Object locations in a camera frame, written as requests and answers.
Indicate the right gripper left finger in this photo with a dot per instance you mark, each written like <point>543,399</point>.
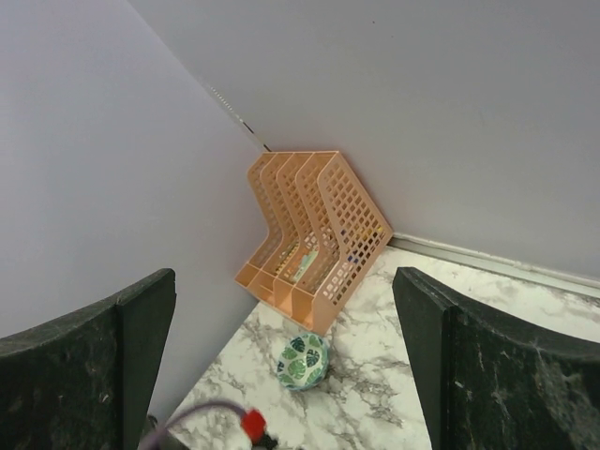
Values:
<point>85,380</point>

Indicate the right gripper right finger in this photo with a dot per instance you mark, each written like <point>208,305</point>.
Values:
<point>489,380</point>

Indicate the green leaf pattern bowl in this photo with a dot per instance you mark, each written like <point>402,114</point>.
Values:
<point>303,363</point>

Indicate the pink plastic file organizer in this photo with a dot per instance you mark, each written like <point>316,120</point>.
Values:
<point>324,232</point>

